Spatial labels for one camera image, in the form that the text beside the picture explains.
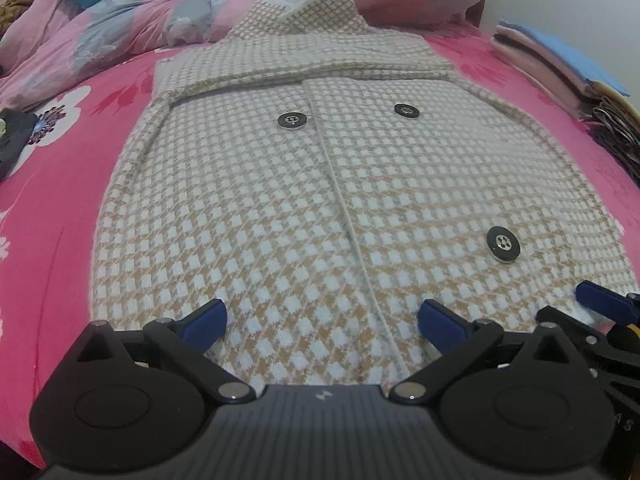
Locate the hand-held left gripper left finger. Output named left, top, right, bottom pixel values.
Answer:
left=75, top=298, right=256, bottom=405

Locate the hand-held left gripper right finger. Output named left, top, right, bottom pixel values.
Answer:
left=389, top=298, right=571, bottom=405

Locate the pink floral duvet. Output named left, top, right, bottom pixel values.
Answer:
left=0, top=0, right=488, bottom=111

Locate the pink floral bed sheet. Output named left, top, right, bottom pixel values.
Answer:
left=0, top=25, right=640, bottom=466

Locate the beige houndstooth coat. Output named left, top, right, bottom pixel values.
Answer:
left=87, top=0, right=640, bottom=396

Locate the blue folded cloth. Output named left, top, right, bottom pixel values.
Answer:
left=497, top=19, right=631, bottom=98

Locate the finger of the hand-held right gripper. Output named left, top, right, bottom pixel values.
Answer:
left=537, top=305, right=608, bottom=356
left=575, top=281, right=640, bottom=323

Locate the dark grey garment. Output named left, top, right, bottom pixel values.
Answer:
left=0, top=110, right=38, bottom=181

